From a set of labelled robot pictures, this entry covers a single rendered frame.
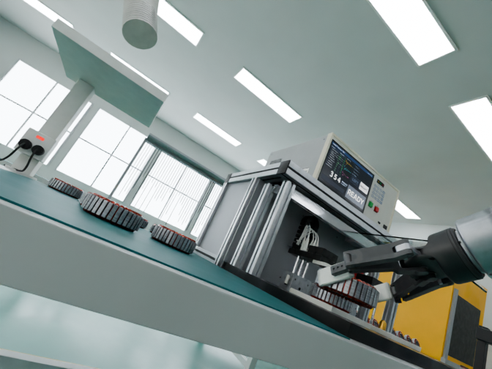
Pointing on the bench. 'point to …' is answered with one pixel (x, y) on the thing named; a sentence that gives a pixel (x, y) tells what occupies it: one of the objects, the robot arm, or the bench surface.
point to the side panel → (223, 221)
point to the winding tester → (315, 152)
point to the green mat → (134, 241)
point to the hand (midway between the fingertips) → (347, 286)
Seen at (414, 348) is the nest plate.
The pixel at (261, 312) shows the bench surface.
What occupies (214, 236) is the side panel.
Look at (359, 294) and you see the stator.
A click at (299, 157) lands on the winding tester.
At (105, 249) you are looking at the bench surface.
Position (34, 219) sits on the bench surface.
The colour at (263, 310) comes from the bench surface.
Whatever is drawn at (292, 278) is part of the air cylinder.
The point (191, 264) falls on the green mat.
